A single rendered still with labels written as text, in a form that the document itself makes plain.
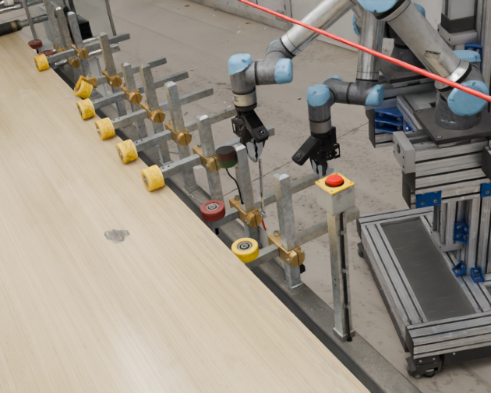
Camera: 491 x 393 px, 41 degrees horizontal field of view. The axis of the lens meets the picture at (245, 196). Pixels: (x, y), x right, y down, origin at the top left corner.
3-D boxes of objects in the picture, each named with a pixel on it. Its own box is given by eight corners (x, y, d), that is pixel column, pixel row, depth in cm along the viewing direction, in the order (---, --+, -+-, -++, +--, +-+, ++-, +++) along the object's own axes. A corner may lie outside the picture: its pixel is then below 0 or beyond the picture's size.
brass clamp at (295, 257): (283, 241, 209) (281, 228, 206) (307, 262, 199) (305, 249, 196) (266, 249, 207) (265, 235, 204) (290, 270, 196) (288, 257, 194)
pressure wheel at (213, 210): (222, 223, 225) (217, 195, 218) (233, 234, 218) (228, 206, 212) (201, 232, 222) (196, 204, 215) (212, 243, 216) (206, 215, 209)
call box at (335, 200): (339, 196, 167) (337, 171, 163) (355, 209, 162) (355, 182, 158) (316, 207, 165) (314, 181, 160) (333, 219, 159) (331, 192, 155)
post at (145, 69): (169, 164, 286) (146, 61, 260) (172, 168, 283) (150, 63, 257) (162, 167, 285) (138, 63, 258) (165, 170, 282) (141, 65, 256)
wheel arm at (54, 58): (128, 37, 361) (126, 31, 359) (130, 39, 358) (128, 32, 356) (40, 64, 343) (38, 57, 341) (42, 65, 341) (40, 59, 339)
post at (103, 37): (128, 124, 323) (104, 30, 297) (130, 126, 321) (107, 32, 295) (121, 126, 322) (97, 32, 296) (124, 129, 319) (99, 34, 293)
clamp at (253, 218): (243, 206, 227) (241, 194, 225) (263, 224, 217) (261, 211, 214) (229, 212, 225) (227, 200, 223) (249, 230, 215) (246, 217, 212)
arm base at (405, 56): (421, 54, 263) (422, 30, 257) (434, 68, 250) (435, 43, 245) (384, 60, 262) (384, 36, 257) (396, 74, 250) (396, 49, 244)
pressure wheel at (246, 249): (239, 265, 205) (234, 235, 198) (264, 266, 203) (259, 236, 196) (233, 281, 198) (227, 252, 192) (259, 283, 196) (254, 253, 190)
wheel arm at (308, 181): (315, 181, 235) (314, 171, 232) (320, 185, 232) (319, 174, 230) (208, 227, 219) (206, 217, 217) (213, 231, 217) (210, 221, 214)
